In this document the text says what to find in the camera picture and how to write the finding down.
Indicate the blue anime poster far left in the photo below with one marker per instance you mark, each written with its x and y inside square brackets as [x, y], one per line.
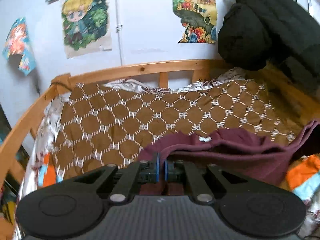
[18, 43]

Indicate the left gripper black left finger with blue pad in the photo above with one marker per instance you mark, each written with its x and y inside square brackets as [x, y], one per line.
[113, 184]

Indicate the white wall conduit pipe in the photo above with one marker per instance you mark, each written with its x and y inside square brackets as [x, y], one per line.
[119, 28]

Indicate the maroon long-sleeve shirt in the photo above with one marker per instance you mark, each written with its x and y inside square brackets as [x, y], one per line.
[238, 150]

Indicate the anime boy wall poster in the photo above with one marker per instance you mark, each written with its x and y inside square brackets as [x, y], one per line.
[86, 27]

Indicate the black puffy jacket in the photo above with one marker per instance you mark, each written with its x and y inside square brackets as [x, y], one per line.
[255, 32]

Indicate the brown PF patterned quilt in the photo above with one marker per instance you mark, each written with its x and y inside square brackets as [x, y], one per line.
[101, 125]

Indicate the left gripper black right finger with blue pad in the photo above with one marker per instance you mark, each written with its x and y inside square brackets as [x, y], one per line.
[210, 184]

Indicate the colourful landscape wall poster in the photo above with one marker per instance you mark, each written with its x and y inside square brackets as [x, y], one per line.
[199, 18]

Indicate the wooden bed frame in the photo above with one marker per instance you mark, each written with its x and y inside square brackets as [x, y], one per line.
[303, 105]

